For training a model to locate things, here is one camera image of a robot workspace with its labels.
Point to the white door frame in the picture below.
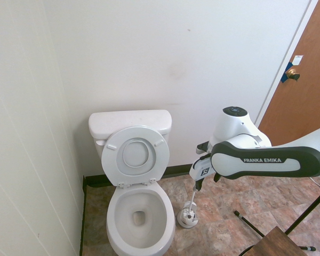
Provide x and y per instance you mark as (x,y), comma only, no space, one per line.
(288,61)

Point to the white toilet brush holder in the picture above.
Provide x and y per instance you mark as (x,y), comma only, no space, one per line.
(186,222)

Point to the white ceramic toilet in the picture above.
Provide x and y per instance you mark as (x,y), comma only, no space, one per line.
(154,202)

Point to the white paper label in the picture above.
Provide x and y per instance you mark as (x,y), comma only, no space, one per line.
(297,60)

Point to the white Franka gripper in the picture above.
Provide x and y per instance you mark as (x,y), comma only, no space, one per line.
(201,169)

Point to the brown wooden door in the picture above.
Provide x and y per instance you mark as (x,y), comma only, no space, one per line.
(304,101)

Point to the white toilet tank lid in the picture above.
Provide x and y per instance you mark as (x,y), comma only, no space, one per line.
(128,121)

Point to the dark wooden table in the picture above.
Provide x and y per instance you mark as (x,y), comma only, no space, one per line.
(277,242)

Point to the white toilet seat cover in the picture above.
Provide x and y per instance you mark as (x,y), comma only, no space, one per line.
(136,153)

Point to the blue tape strip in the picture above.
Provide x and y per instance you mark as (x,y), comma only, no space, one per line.
(286,76)

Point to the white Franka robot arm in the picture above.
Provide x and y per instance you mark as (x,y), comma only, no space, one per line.
(258,161)

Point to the white toilet brush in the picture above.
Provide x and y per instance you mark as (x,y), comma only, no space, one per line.
(191,200)

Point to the toilet flush lever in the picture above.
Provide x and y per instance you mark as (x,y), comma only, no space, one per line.
(99,142)

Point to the black camera tripod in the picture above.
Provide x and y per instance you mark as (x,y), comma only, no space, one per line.
(309,208)

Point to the brass door knob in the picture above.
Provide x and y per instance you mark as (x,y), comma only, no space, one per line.
(292,72)

